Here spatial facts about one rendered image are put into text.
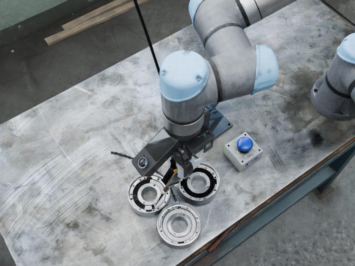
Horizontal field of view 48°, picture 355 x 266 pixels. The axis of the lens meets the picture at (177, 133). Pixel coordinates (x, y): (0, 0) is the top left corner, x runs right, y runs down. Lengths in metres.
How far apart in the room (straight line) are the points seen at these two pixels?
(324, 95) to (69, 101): 0.72
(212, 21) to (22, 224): 0.67
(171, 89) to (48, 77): 1.78
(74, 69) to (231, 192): 1.51
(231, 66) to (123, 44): 1.80
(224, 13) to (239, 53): 0.09
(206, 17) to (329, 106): 0.56
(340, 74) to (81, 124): 0.70
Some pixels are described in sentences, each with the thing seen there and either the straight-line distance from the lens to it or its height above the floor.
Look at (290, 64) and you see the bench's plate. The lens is 1.29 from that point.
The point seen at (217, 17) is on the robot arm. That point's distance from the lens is 0.71.
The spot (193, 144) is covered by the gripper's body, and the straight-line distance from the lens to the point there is 0.78.
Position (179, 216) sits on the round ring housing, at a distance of 0.98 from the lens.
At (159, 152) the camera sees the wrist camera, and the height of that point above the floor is 1.08.
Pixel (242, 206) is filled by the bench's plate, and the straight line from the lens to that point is 1.03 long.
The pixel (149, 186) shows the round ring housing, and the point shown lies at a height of 0.83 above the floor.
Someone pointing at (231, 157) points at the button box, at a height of 0.82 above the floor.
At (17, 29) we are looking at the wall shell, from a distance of 2.56.
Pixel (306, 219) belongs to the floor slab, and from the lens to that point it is 1.93.
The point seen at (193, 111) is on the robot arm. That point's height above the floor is 1.21.
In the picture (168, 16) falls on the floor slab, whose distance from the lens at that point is 2.55.
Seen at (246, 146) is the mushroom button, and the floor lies 0.87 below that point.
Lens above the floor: 1.76
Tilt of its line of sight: 60 degrees down
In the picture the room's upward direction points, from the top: 2 degrees counter-clockwise
